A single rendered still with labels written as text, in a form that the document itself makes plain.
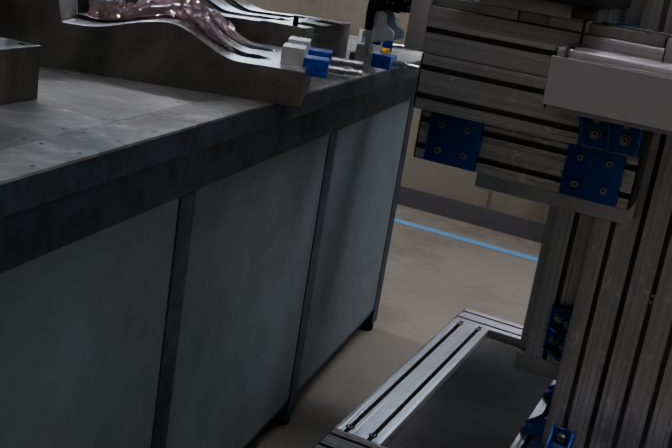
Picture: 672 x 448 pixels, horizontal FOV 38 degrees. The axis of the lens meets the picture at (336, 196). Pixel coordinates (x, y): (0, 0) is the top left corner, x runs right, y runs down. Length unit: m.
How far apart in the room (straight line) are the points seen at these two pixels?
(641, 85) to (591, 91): 0.07
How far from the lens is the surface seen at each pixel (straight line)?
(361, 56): 1.99
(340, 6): 4.15
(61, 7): 1.55
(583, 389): 1.81
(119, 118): 1.26
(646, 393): 1.80
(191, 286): 1.51
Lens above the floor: 1.07
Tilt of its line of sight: 15 degrees down
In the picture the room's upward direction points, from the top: 9 degrees clockwise
